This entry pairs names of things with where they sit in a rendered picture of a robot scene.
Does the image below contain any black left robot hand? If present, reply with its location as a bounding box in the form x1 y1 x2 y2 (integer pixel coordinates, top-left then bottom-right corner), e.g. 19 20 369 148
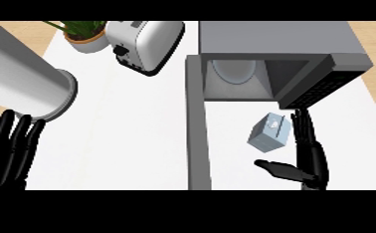
0 109 47 191

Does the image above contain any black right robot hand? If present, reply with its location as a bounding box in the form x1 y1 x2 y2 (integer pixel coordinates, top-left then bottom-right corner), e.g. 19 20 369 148
252 108 330 191

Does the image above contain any pale blue milk carton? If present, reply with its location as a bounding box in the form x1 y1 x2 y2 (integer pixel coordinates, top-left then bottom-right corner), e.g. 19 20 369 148
245 112 294 154

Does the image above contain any grey microwave door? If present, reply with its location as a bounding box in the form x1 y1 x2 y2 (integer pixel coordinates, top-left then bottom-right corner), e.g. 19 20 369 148
185 54 213 191

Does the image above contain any grey microwave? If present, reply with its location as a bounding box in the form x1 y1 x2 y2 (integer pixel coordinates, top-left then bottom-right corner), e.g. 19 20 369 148
196 21 375 111

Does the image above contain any large silver cylinder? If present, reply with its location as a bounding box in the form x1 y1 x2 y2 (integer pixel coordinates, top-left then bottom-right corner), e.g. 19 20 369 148
0 26 80 123

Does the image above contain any potted green plant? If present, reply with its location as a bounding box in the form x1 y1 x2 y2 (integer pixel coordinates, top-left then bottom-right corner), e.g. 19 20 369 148
43 21 112 55

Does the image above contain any silver toaster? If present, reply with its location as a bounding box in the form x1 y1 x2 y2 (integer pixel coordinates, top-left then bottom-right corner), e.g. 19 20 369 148
106 21 187 78

